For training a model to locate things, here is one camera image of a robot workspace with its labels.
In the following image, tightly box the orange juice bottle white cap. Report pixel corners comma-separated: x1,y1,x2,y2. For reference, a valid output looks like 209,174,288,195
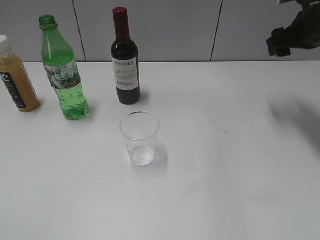
0,35,41,113

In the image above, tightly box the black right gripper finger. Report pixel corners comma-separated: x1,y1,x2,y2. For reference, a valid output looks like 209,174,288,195
266,27,291,57

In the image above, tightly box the green sprite bottle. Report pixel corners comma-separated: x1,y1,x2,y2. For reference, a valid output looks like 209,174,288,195
39,15,90,120

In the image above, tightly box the transparent glass cup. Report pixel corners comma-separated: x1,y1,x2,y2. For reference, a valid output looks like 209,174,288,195
119,111,160,167

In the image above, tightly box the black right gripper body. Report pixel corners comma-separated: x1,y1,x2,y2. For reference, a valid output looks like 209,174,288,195
289,0,320,50

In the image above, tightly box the dark red wine bottle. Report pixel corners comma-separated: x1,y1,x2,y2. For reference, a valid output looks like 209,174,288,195
110,7,141,105

